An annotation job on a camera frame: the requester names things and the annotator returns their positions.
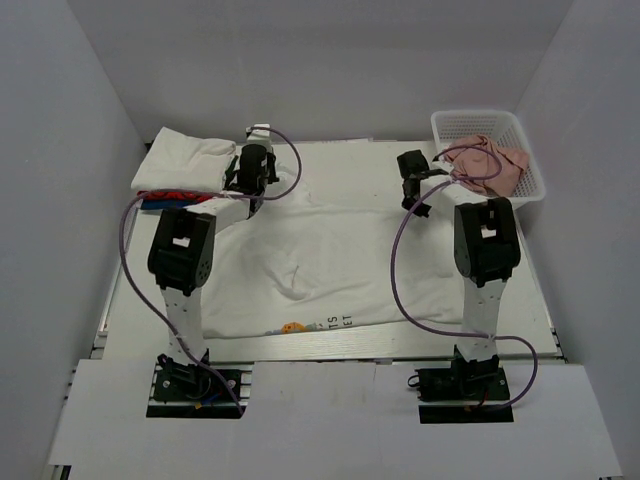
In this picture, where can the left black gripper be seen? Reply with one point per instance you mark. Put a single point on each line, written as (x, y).
(271, 161)

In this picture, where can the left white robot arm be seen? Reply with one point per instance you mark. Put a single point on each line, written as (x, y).
(181, 254)

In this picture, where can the white plastic basket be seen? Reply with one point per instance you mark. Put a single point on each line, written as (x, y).
(505, 130)

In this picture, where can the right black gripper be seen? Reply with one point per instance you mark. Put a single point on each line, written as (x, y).
(422, 211)

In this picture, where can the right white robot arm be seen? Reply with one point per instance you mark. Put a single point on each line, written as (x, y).
(485, 249)

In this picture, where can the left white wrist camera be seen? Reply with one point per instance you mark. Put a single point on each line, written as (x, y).
(259, 134)

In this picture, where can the white t-shirt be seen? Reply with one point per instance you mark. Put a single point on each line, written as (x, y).
(180, 162)
(302, 266)

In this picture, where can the folded red t-shirt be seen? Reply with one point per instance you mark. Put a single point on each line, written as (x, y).
(188, 197)

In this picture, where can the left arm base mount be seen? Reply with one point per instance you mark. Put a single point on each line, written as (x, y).
(188, 391)

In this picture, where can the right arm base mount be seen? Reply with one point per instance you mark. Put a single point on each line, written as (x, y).
(474, 392)

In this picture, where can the pink crumpled t-shirt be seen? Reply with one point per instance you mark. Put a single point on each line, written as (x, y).
(495, 170)

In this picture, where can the folded blue t-shirt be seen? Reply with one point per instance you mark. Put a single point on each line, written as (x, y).
(155, 204)

